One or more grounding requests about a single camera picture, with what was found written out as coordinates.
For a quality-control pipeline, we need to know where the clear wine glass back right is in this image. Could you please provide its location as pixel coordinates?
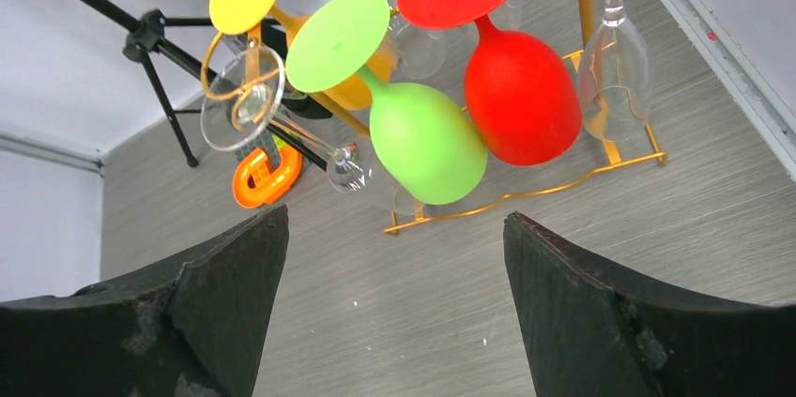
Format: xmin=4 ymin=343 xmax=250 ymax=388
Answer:
xmin=489 ymin=0 xmax=523 ymax=31

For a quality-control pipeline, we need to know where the clear tall flute glass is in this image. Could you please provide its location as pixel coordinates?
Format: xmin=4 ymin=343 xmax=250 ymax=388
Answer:
xmin=575 ymin=0 xmax=652 ymax=142

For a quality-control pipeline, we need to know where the green silicone wine glass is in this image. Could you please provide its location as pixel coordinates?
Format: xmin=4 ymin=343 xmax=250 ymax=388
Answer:
xmin=285 ymin=0 xmax=488 ymax=206

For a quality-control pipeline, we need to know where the clear wine glass back left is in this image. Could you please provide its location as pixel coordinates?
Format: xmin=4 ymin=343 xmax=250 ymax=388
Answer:
xmin=380 ymin=0 xmax=447 ymax=80

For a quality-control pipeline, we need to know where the gold wire wine glass rack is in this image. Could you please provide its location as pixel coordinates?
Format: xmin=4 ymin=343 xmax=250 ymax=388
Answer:
xmin=200 ymin=0 xmax=667 ymax=237

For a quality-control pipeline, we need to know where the orange toy block piece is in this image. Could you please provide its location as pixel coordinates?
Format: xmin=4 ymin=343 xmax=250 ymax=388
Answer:
xmin=232 ymin=145 xmax=304 ymax=209

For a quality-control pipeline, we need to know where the black music stand tripod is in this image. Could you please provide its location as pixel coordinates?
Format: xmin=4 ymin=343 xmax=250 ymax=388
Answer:
xmin=0 ymin=0 xmax=330 ymax=172

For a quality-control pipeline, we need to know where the red silicone wine glass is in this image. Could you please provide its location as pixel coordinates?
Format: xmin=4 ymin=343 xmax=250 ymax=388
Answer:
xmin=397 ymin=0 xmax=581 ymax=166

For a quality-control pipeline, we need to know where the clear wine glass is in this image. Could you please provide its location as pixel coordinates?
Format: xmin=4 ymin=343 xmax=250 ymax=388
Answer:
xmin=200 ymin=45 xmax=423 ymax=216
xmin=380 ymin=0 xmax=447 ymax=80
xmin=489 ymin=0 xmax=523 ymax=31

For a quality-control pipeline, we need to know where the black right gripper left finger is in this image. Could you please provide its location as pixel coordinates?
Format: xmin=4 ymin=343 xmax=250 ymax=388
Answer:
xmin=1 ymin=206 xmax=289 ymax=396

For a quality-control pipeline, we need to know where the clear wine glass front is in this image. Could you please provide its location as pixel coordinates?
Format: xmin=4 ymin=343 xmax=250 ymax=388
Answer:
xmin=200 ymin=45 xmax=423 ymax=216

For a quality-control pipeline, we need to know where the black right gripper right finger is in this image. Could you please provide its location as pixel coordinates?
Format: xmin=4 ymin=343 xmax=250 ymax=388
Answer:
xmin=503 ymin=212 xmax=795 ymax=396

